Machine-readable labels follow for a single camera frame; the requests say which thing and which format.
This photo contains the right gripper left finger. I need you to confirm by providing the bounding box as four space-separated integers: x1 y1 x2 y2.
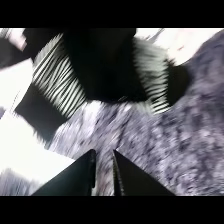
31 148 98 197

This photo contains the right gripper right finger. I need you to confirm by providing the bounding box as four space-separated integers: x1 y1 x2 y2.
112 148 176 197

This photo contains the black shirt with striped sleeves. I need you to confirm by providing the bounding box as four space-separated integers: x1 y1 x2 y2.
0 28 194 145

